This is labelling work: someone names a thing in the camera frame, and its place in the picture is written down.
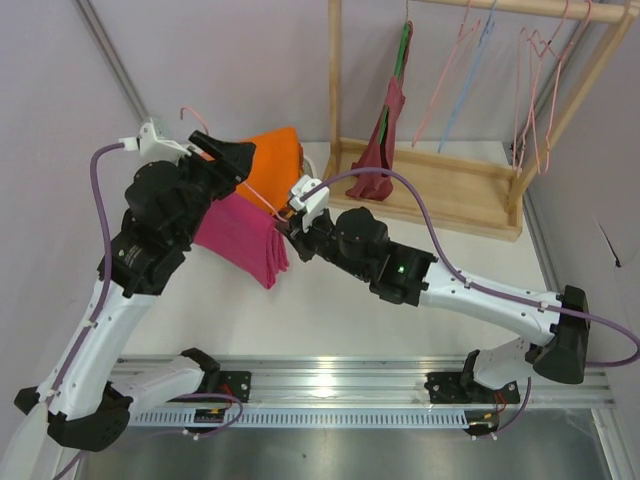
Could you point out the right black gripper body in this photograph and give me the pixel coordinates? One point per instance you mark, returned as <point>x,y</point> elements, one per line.
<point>302,240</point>

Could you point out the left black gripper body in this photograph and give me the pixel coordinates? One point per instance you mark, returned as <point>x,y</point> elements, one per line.
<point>220,161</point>

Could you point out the pink trousers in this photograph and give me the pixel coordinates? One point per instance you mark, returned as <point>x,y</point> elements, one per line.
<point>246,236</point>

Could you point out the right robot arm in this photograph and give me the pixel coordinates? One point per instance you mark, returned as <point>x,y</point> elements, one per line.
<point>549,344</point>

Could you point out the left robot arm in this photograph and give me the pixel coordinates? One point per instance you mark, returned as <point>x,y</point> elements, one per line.
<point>77,405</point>

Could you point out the green plastic hanger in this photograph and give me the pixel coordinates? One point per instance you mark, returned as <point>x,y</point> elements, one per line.
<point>399,67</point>

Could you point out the orange folded cloth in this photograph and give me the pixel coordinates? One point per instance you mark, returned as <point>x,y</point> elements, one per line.
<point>275,167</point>

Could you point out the white laundry basket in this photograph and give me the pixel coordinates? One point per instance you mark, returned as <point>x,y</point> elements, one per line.
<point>314,174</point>

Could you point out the maroon tank top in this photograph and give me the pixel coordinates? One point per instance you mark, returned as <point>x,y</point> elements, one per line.
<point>380,150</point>

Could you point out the wooden clothes rack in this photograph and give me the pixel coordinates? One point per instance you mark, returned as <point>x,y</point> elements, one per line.
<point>466,195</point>

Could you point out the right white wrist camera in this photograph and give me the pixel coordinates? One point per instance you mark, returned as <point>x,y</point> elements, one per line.
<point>308,198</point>

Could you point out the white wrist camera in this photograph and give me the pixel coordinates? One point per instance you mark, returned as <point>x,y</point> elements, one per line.
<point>308,198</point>
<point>152,144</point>

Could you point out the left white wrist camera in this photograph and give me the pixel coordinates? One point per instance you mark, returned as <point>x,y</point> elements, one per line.
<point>152,144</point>

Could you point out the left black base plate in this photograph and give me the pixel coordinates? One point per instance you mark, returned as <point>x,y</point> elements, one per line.
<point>234,383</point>

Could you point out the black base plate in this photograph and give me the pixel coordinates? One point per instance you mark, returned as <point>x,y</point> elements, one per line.
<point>234,383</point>
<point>449,387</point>

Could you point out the white slotted cable duct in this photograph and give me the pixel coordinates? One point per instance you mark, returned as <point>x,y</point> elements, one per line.
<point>323,418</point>

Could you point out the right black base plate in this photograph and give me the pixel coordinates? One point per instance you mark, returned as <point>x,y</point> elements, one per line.
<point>449,387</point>

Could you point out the blue wire hanger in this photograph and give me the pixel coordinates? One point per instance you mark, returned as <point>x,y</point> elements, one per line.
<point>483,41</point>

